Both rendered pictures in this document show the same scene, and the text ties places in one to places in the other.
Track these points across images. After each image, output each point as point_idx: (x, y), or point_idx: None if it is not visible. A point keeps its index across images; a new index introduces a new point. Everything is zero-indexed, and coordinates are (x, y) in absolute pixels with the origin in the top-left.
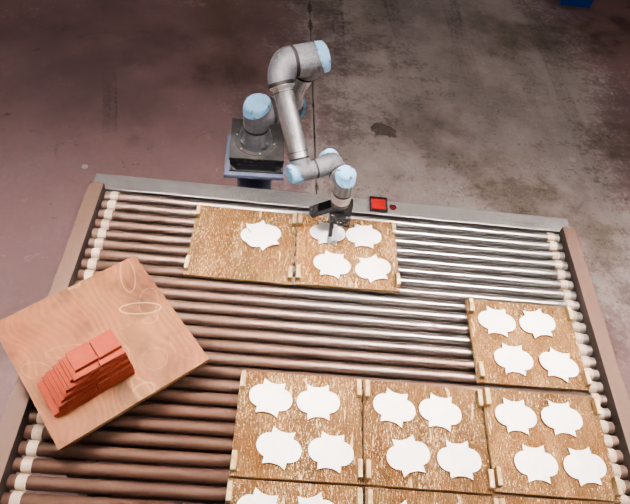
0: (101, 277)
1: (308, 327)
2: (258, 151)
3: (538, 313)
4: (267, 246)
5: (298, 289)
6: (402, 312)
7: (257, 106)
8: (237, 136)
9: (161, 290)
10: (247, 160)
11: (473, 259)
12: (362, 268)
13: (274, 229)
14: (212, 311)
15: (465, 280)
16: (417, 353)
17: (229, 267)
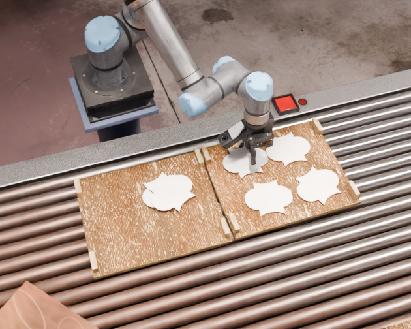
0: None
1: (276, 288)
2: (119, 88)
3: None
4: (182, 203)
5: (242, 243)
6: (375, 226)
7: (104, 33)
8: (85, 78)
9: (74, 309)
10: (109, 103)
11: None
12: (306, 189)
13: (181, 179)
14: (150, 313)
15: None
16: None
17: (147, 247)
